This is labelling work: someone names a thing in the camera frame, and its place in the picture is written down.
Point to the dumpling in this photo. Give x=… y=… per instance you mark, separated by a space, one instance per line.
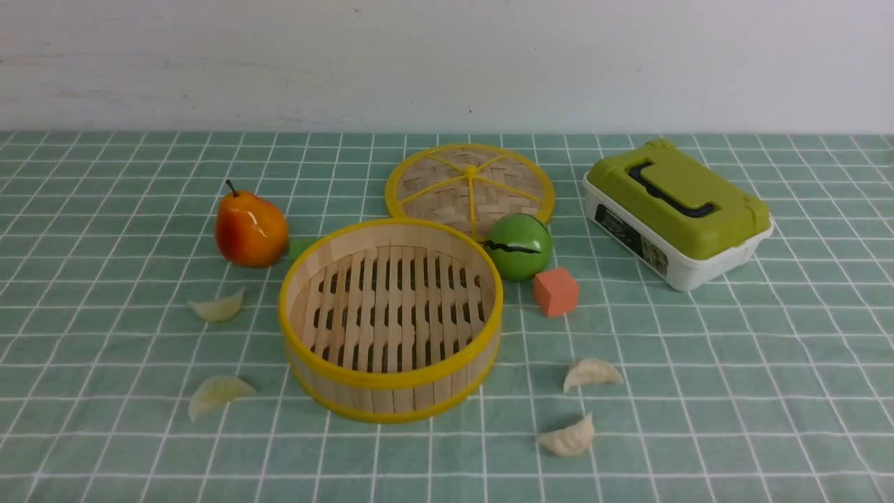
x=217 y=391
x=573 y=440
x=591 y=371
x=219 y=310

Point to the woven bamboo steamer lid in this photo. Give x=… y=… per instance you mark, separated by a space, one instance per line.
x=468 y=187

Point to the bamboo steamer tray yellow rim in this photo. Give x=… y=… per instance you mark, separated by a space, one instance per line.
x=392 y=320

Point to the green round toy fruit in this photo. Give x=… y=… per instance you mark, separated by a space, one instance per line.
x=520 y=245

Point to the orange foam cube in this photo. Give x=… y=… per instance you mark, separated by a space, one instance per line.
x=556 y=292

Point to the small green block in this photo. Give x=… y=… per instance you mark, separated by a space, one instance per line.
x=298 y=246

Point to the orange red toy pear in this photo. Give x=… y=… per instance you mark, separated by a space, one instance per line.
x=249 y=231

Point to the green lid white storage box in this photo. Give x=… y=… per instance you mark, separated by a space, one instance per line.
x=681 y=219

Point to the green checkered tablecloth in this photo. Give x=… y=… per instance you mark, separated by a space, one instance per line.
x=771 y=384

